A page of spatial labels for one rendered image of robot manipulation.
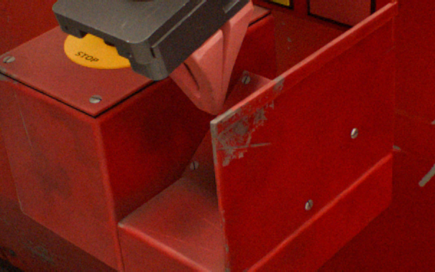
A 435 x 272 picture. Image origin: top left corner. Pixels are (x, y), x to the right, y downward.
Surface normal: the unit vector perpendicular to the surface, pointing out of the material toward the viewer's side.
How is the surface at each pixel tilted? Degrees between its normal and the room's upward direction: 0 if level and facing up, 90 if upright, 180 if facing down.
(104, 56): 0
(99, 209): 90
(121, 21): 14
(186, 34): 91
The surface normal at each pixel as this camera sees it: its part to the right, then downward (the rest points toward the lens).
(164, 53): 0.74, 0.33
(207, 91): -0.59, 0.75
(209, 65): 0.77, 0.56
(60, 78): -0.08, -0.83
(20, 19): -0.60, 0.48
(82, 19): -0.23, -0.69
